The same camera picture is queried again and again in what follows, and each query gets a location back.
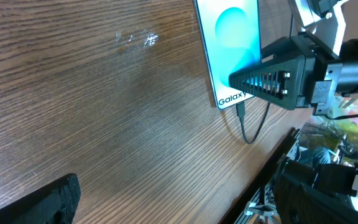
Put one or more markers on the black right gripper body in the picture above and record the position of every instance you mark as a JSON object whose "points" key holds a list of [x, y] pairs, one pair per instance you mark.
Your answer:
{"points": [[309, 69]]}

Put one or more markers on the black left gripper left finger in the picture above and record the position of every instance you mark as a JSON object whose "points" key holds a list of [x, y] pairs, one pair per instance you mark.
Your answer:
{"points": [[55, 202]]}

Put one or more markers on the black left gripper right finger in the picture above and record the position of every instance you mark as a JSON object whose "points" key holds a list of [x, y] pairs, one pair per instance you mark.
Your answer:
{"points": [[297, 202]]}

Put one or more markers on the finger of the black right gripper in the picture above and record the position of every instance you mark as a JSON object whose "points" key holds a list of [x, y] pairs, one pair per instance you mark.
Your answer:
{"points": [[276, 81]]}

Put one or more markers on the Galaxy S25 smartphone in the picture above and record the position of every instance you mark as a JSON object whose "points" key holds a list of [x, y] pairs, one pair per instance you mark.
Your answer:
{"points": [[230, 33]]}

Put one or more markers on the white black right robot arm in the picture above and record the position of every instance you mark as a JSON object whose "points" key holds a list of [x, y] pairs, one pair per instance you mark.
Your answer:
{"points": [[348, 78]]}

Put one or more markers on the colourful patterned cloth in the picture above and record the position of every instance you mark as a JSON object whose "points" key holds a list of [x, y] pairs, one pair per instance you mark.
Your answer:
{"points": [[319, 131]]}

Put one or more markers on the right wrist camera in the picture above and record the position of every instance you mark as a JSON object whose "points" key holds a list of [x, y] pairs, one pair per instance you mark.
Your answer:
{"points": [[325, 16]]}

